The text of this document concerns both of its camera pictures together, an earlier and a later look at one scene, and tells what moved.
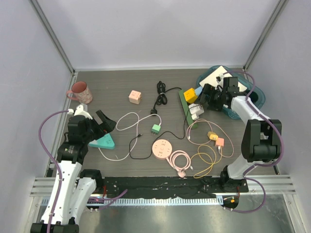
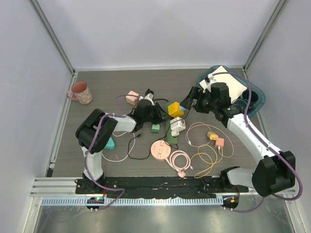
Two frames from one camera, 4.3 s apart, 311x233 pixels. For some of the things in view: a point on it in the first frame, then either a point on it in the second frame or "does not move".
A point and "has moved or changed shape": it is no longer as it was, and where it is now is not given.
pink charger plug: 219,141 does not move
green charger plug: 156,128 does not move
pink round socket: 162,149 does not move
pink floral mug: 80,88 does not move
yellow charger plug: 212,136 does not move
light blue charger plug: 198,90 has moved or changed shape
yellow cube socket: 190,95 has moved or changed shape
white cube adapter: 195,110 to 177,124
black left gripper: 107,125 to 157,109
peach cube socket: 135,97 has moved or changed shape
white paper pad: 211,78 does not move
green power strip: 192,123 to 171,141
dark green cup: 254,96 does not move
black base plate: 171,186 does not move
